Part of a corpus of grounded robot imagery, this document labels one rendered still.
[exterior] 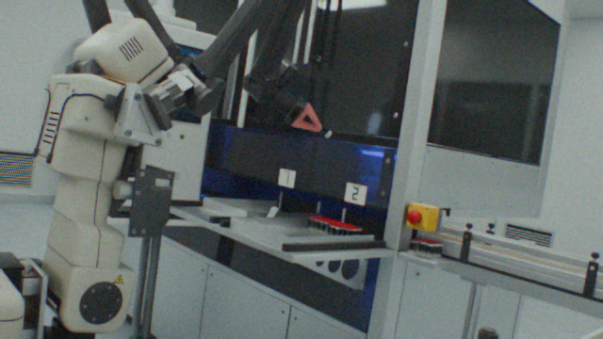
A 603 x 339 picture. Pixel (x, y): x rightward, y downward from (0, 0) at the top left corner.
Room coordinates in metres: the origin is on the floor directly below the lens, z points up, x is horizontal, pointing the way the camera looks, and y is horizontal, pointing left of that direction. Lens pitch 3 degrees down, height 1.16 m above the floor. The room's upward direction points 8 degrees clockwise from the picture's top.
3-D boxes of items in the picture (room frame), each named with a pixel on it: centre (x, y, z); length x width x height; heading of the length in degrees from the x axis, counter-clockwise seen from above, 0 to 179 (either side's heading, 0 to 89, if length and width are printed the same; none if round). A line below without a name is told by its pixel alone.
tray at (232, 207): (1.89, 0.10, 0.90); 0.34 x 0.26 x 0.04; 132
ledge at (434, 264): (1.55, -0.42, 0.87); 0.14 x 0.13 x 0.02; 132
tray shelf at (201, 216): (1.71, 0.04, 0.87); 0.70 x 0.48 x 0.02; 42
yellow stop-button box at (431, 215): (1.53, -0.38, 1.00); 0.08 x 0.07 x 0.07; 132
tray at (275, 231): (1.56, -0.04, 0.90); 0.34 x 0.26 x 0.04; 132
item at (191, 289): (2.65, 0.00, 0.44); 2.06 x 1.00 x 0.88; 42
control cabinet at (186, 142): (2.17, 0.64, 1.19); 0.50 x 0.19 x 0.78; 131
